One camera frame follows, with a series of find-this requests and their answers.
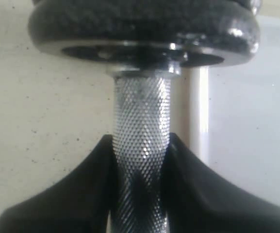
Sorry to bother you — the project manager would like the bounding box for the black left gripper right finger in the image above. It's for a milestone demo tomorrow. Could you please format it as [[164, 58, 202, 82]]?
[[163, 133, 280, 233]]

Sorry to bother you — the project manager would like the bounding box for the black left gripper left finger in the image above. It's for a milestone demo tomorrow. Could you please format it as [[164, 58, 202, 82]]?
[[0, 134, 117, 233]]

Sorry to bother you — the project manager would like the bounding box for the chrome threaded dumbbell bar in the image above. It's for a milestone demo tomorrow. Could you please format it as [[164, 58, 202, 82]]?
[[109, 65, 181, 233]]

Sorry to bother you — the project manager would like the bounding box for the black weight plate end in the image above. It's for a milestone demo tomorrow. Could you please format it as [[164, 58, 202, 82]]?
[[28, 0, 261, 67]]

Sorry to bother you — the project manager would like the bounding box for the white rectangular plastic tray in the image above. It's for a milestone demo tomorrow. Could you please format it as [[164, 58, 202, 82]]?
[[178, 16, 280, 214]]

